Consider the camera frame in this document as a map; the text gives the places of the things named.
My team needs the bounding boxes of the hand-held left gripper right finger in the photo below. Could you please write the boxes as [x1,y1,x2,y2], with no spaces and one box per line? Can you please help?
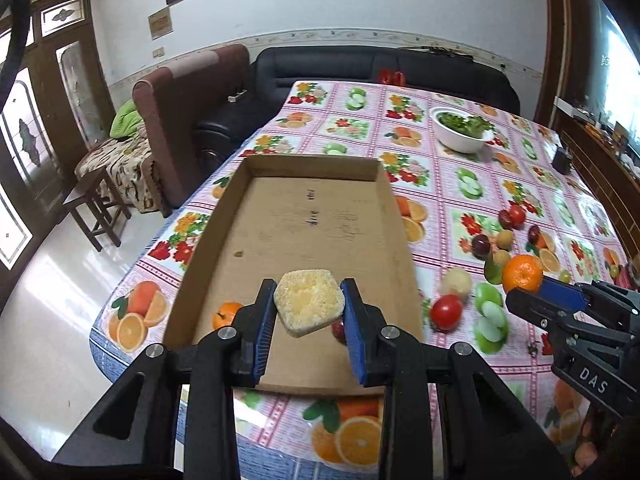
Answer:
[340,277,573,480]

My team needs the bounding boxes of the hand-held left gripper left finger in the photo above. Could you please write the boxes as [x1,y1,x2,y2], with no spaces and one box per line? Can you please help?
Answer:
[52,277,278,480]

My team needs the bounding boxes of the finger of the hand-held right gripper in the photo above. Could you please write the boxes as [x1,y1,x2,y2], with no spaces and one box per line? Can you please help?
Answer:
[540,277,640,328]
[505,287,640,351]

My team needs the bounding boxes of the orange with green leaf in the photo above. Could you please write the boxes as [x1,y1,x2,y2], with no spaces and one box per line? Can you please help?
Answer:
[484,250,544,295]

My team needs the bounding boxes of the small mandarin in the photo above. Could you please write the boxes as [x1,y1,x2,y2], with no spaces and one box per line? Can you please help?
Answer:
[212,301,246,331]

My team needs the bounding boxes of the yellow corn cob piece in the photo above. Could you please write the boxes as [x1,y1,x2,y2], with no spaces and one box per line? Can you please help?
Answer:
[273,268,346,338]

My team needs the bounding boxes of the pale yellow corn piece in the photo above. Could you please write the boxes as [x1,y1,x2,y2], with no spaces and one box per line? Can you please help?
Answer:
[440,267,473,298]

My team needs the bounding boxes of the shallow cardboard box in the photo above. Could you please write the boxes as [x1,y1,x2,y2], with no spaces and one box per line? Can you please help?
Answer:
[162,154,426,396]

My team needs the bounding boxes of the wooden cabinet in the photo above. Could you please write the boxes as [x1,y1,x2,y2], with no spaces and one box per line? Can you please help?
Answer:
[550,95,640,261]

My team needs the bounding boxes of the small black box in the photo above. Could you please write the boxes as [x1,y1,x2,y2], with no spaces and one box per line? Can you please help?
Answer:
[552,145,575,175]

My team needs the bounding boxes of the fruit-print tablecloth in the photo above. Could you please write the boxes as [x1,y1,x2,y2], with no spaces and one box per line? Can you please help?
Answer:
[89,80,632,480]

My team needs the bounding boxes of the white bowl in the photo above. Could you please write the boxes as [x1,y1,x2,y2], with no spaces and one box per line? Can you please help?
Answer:
[430,106,495,155]

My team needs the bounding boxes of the green leafy vegetables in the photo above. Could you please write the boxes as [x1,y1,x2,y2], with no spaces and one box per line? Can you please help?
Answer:
[437,112,493,140]

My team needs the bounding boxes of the dark wooden stool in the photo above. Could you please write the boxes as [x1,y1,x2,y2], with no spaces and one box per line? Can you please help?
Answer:
[62,167,133,252]

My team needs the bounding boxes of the bright window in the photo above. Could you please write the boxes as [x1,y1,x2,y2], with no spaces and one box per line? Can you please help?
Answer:
[595,0,640,126]

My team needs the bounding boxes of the brown armchair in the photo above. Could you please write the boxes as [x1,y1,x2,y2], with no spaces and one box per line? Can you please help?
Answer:
[132,44,251,211]

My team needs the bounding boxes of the green cushion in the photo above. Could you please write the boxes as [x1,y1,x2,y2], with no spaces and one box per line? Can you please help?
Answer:
[110,100,146,138]

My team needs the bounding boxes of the black leather sofa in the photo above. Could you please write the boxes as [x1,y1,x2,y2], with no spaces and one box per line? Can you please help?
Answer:
[195,46,521,161]

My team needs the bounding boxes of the wooden glass-panel door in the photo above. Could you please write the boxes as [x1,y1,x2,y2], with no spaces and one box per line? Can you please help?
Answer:
[0,0,116,266]

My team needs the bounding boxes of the wooden door frame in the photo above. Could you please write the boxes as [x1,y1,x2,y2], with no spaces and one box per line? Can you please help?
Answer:
[537,0,581,131]

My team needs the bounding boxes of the wall plaque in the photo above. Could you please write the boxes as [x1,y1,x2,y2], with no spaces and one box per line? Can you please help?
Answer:
[148,6,174,41]

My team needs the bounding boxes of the black cable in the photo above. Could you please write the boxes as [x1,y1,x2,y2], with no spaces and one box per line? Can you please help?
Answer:
[0,0,36,106]

